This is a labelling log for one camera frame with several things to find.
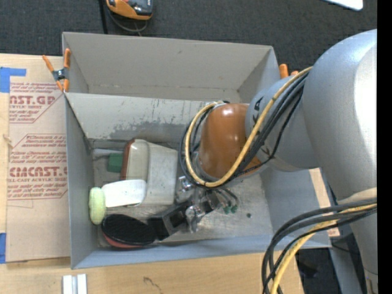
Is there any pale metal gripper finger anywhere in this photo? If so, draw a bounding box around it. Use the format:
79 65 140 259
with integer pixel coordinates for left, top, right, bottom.
175 176 197 204
184 205 205 234

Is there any brown cardboard board, red print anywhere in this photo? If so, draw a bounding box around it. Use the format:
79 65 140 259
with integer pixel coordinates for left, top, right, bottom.
0 53 72 265

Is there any pale yellow-green sponge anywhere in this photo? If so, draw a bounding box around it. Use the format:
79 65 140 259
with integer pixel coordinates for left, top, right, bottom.
88 186 107 225

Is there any grey metal bin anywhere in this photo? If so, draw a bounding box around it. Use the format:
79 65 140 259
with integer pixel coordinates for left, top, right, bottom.
61 31 333 270

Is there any white box with red-brown rim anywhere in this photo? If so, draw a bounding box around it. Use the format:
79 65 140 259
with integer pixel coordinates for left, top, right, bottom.
120 138 179 208

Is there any black and red round brush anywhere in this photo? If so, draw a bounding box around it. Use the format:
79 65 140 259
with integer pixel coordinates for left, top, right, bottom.
100 213 171 251

